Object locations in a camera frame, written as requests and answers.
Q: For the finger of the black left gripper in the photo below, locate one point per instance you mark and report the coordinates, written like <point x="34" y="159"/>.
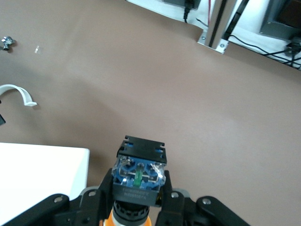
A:
<point x="1" y="120"/>

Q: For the small blue silver component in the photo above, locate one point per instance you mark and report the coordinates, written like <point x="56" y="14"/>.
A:
<point x="7" y="42"/>

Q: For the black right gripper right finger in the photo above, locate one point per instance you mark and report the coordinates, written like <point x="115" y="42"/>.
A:
<point x="174" y="207"/>

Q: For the aluminium profile post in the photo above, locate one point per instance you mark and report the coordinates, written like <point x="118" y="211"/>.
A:
<point x="217" y="21"/>

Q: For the dark grey box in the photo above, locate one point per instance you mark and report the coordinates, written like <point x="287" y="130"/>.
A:
<point x="178" y="2"/>

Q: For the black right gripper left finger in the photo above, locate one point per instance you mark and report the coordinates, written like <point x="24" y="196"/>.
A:
<point x="94" y="204"/>

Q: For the small square tape patch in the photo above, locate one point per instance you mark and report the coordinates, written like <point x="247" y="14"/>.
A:
<point x="38" y="50"/>

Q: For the white curved plastic strip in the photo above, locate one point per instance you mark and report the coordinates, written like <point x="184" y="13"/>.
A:
<point x="23" y="93"/>

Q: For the white metal mounting bracket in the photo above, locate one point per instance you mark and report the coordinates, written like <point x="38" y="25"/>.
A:
<point x="222" y="46"/>

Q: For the yellow push button switch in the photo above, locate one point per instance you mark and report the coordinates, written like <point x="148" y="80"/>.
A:
<point x="138" y="155"/>

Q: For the white cabinet drawer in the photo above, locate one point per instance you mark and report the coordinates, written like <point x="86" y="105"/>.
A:
<point x="40" y="179"/>

